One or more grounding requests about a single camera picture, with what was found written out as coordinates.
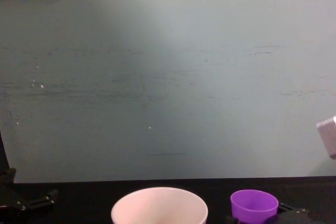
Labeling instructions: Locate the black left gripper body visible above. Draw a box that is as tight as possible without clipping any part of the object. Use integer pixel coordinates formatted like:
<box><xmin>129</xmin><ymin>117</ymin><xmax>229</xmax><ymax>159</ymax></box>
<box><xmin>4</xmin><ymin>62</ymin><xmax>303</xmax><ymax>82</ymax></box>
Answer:
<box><xmin>0</xmin><ymin>187</ymin><xmax>30</xmax><ymax>224</ymax></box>

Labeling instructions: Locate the purple plastic cup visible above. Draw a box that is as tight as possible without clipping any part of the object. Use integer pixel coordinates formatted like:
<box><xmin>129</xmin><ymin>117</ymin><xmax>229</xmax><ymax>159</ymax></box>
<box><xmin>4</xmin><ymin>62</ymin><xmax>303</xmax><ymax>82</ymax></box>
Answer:
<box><xmin>230</xmin><ymin>189</ymin><xmax>279</xmax><ymax>224</ymax></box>

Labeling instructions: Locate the black table cloth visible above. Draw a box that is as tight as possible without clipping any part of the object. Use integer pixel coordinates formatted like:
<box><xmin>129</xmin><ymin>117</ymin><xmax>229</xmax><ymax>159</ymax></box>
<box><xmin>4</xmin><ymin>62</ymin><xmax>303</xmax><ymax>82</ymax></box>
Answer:
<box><xmin>0</xmin><ymin>176</ymin><xmax>336</xmax><ymax>224</ymax></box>

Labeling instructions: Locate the pale pink bowl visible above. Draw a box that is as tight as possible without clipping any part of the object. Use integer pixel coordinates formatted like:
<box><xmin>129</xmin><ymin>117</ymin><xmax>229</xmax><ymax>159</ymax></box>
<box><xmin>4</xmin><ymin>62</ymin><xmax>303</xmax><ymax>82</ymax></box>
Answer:
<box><xmin>110</xmin><ymin>187</ymin><xmax>209</xmax><ymax>224</ymax></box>

